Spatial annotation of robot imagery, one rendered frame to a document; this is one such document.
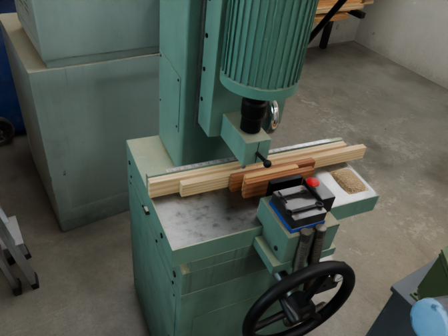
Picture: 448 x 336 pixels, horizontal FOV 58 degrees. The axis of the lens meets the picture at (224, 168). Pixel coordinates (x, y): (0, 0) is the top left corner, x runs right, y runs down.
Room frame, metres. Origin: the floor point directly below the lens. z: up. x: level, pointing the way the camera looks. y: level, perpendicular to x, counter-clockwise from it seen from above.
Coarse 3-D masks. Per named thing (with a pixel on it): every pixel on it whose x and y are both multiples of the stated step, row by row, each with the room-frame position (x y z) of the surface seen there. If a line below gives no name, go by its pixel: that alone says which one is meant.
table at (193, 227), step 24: (336, 168) 0.95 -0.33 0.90; (216, 192) 0.77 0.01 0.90; (240, 192) 0.78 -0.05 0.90; (336, 192) 0.84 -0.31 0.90; (360, 192) 0.85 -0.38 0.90; (168, 216) 0.66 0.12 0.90; (192, 216) 0.67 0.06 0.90; (216, 216) 0.69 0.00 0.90; (240, 216) 0.70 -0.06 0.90; (336, 216) 0.79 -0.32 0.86; (168, 240) 0.59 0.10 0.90; (192, 240) 0.60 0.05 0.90; (216, 240) 0.61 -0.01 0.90; (240, 240) 0.65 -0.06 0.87; (264, 240) 0.66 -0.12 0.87; (288, 264) 0.60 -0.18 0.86
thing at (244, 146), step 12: (228, 120) 0.86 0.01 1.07; (240, 120) 0.86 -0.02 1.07; (228, 132) 0.85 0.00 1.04; (240, 132) 0.81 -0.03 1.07; (264, 132) 0.82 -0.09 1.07; (228, 144) 0.84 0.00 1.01; (240, 144) 0.79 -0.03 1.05; (252, 144) 0.77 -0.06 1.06; (264, 144) 0.79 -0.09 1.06; (240, 156) 0.78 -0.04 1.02; (252, 156) 0.78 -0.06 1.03; (264, 156) 0.79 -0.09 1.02
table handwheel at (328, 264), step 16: (304, 272) 0.51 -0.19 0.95; (320, 272) 0.52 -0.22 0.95; (336, 272) 0.54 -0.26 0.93; (352, 272) 0.57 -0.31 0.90; (272, 288) 0.49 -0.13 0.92; (288, 288) 0.49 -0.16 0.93; (352, 288) 0.58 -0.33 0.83; (256, 304) 0.47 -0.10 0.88; (272, 304) 0.47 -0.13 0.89; (304, 304) 0.52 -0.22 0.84; (336, 304) 0.58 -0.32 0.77; (256, 320) 0.46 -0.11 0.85; (272, 320) 0.49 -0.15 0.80; (304, 320) 0.51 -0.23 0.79; (320, 320) 0.56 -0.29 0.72
